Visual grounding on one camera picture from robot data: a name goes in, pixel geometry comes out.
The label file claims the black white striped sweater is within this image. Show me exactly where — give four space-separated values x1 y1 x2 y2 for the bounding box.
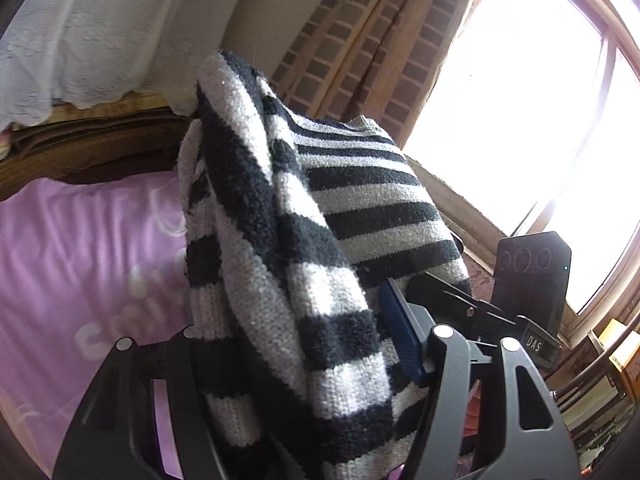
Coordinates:
178 51 470 479

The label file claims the wooden framed furniture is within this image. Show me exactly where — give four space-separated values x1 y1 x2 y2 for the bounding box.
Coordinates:
547 318 639 478

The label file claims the purple fleece blanket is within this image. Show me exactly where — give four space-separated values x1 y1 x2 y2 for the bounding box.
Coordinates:
1 171 190 472

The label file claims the brown checkered curtain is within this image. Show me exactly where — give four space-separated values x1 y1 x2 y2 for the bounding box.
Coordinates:
271 0 480 146

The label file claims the white lace cover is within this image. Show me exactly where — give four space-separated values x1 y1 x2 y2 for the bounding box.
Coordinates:
1 0 238 127

